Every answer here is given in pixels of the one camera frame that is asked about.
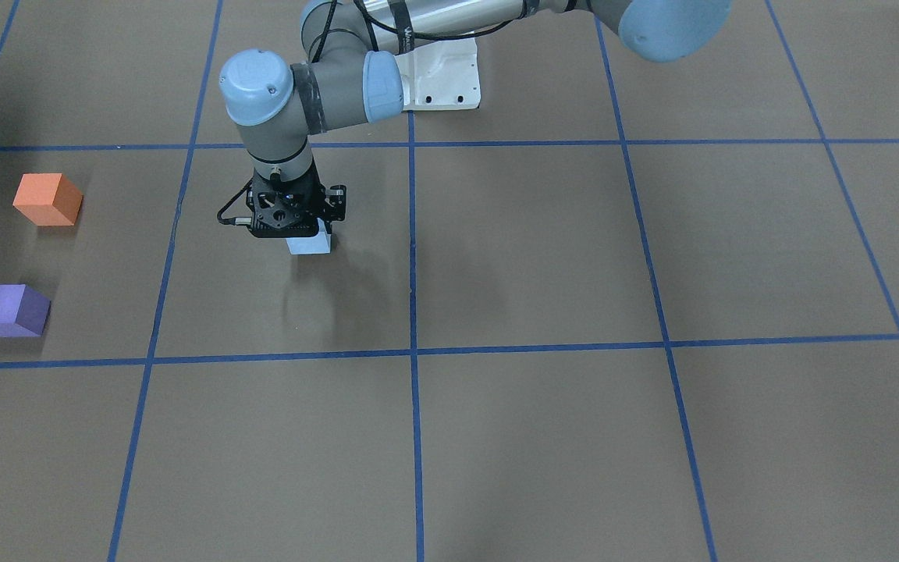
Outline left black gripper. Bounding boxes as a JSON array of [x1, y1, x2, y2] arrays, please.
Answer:
[[250, 170, 324, 239]]

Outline purple foam block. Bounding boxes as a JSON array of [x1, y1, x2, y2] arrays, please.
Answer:
[[0, 284, 52, 338]]

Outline light blue foam block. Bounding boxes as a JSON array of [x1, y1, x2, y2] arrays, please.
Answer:
[[286, 219, 334, 255]]

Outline orange foam block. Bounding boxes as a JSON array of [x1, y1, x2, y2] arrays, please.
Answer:
[[12, 173, 84, 227]]

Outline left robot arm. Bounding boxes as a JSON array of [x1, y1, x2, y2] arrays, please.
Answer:
[[216, 1, 732, 239]]

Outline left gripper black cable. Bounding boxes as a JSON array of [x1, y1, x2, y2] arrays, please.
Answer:
[[217, 181, 257, 229]]

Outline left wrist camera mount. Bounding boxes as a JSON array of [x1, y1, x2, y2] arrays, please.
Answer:
[[321, 184, 347, 222]]

